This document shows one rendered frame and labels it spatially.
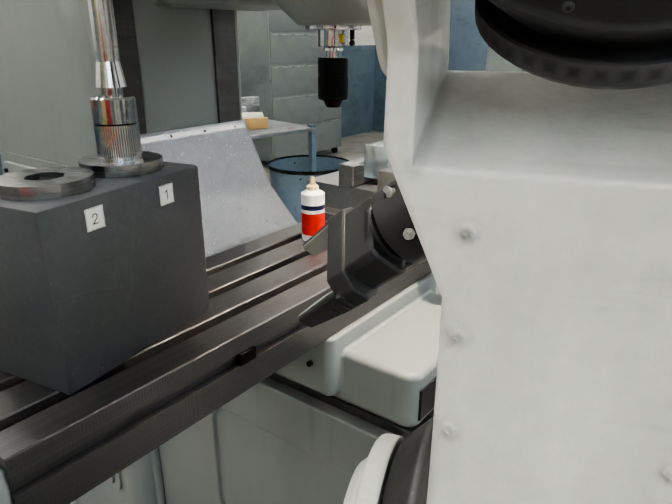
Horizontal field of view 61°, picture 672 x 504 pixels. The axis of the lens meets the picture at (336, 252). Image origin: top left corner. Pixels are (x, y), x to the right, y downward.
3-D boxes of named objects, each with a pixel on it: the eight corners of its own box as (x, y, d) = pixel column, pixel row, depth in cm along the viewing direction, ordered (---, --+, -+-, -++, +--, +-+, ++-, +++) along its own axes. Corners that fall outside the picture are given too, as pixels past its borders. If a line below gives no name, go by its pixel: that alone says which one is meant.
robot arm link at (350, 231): (374, 324, 62) (466, 276, 56) (309, 284, 57) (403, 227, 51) (370, 238, 70) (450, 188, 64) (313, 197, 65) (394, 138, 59)
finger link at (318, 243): (317, 258, 71) (354, 235, 68) (298, 246, 70) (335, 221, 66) (317, 248, 72) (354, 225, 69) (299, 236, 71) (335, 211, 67)
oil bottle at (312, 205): (329, 238, 100) (329, 175, 96) (315, 244, 97) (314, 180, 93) (311, 233, 102) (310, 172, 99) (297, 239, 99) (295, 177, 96)
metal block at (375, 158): (404, 175, 108) (406, 143, 106) (386, 181, 104) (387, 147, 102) (382, 171, 111) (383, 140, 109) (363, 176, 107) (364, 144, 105)
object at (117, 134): (151, 157, 65) (145, 104, 63) (116, 164, 62) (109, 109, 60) (124, 152, 68) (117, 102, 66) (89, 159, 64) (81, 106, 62)
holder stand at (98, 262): (211, 307, 74) (198, 153, 67) (71, 397, 56) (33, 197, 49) (140, 291, 79) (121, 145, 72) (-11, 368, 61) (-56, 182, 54)
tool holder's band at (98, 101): (145, 104, 63) (144, 95, 63) (109, 109, 60) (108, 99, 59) (117, 102, 66) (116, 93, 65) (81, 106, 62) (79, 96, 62)
